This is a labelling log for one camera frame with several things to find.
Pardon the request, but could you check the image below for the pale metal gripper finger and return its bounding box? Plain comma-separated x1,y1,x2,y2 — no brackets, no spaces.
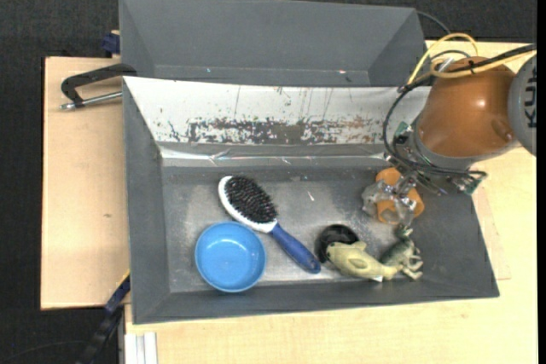
393,194,419,227
361,180,397,214

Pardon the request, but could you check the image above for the blue bowl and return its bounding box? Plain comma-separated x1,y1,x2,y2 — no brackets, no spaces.
194,221,268,294

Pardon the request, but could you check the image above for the grey metal bin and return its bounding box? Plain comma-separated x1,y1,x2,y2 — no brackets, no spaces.
117,0,501,326

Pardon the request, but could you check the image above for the white and blue hairbrush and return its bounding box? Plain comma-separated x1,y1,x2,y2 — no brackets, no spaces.
217,174,322,274

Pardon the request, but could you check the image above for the black round disc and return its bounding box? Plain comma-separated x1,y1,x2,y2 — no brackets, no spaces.
314,223,362,263

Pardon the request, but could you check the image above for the green toy animal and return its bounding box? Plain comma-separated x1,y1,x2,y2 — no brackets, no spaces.
379,225,425,281

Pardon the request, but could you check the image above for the orange cup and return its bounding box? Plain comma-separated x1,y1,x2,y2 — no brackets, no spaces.
375,166,426,226

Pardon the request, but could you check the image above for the pale yellow toy fish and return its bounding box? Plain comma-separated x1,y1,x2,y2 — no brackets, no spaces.
325,240,400,283

